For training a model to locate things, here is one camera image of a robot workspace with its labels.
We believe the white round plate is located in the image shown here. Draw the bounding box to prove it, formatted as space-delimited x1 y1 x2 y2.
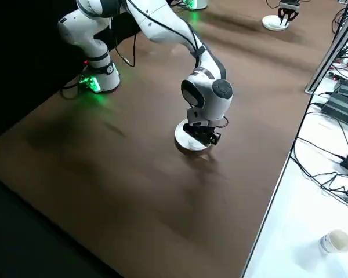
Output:
174 120 215 152
262 14 291 31

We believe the white paper cup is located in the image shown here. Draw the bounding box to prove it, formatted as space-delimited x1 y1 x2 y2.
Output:
318 229 348 256

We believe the black base cable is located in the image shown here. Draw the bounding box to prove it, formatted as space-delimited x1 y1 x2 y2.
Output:
60 75 89 101

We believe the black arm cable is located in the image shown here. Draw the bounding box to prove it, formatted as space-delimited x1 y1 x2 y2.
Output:
109 0 209 68

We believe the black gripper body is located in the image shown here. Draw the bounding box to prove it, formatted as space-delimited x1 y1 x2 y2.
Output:
183 120 222 146
279 0 301 14

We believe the aluminium frame post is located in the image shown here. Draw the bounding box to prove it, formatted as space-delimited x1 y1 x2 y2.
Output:
303 0 348 94

